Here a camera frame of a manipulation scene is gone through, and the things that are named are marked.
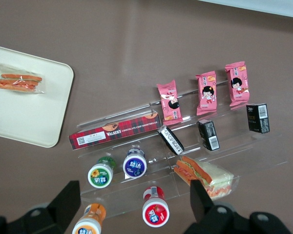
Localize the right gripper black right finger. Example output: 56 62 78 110
184 179 293 234

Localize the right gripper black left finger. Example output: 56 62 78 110
0 180 82 234

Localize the plastic-wrapped triangle sandwich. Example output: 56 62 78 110
173 156 240 201
0 60 46 95

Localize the cream plastic serving tray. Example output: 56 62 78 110
0 43 74 149

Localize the orange lid yogurt cup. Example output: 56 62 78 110
72 203 107 234

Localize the red lid yogurt cup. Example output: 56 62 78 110
142 186 170 228

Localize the green lid yogurt cup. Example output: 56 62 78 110
87 156 117 189

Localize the clear acrylic stepped display stand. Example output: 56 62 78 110
75 80 289 219

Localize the small black carton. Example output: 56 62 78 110
157 124 185 156
197 119 221 152
246 103 271 135

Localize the blue lid yogurt cup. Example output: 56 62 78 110
123 145 147 178

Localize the red tartan shortbread box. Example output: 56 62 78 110
68 109 162 152

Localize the pink cartoon snack packet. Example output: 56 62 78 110
225 60 250 107
156 79 184 122
195 70 218 116

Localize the brown table cover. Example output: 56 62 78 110
0 0 293 234

